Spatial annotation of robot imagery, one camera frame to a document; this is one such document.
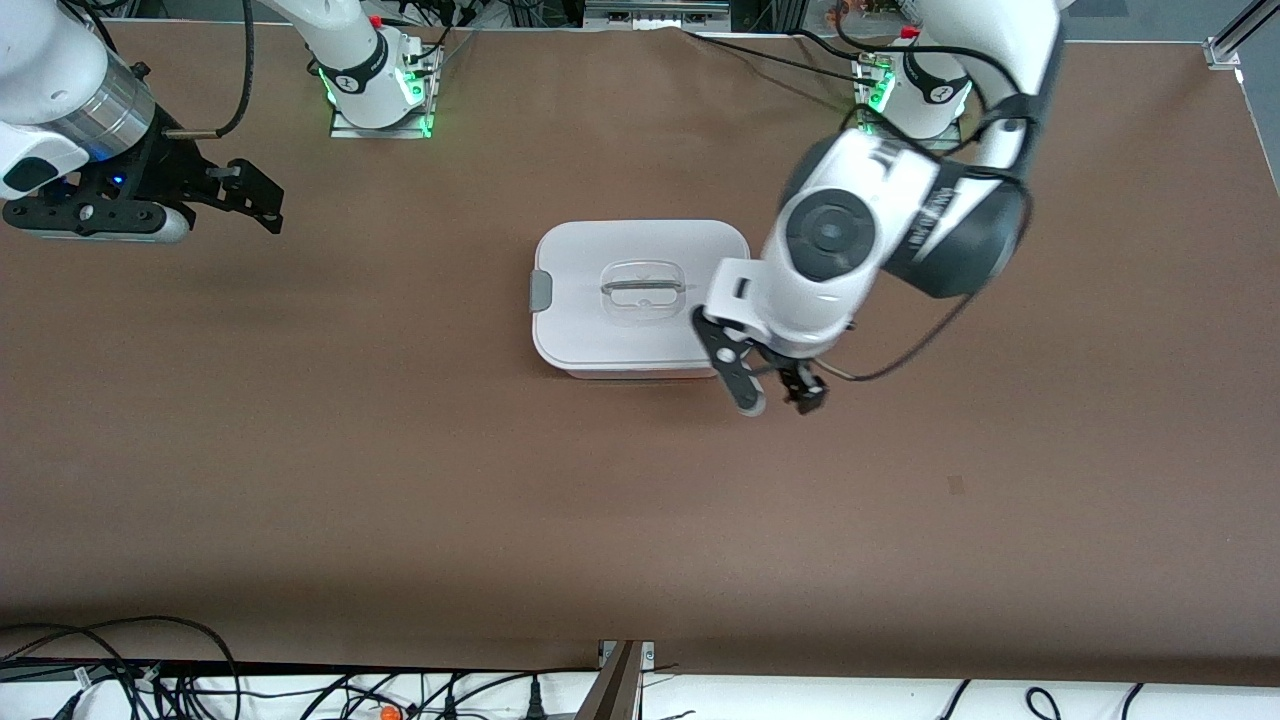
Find white box lid grey clips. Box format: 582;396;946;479
529;220;753;370

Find pink translucent plastic box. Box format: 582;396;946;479
562;364;723;382

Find brown table cover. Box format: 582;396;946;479
0;20;1280;688

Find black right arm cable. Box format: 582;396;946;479
163;0;256;141

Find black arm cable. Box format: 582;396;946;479
820;0;1036;386
163;0;256;141

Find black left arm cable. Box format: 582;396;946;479
820;0;1036;386

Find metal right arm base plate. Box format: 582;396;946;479
330;45;438;140

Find black base cable bundle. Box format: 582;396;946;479
413;22;479;73

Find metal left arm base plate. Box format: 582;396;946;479
855;50;964;151

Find long black table cable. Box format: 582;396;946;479
683;28;873;83

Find short black table cable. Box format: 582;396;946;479
790;28;876;63

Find aluminium profile post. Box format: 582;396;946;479
573;640;656;720

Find black looped cable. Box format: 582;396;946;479
0;615;243;720

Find aluminium frame rail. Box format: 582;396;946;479
1203;0;1280;71

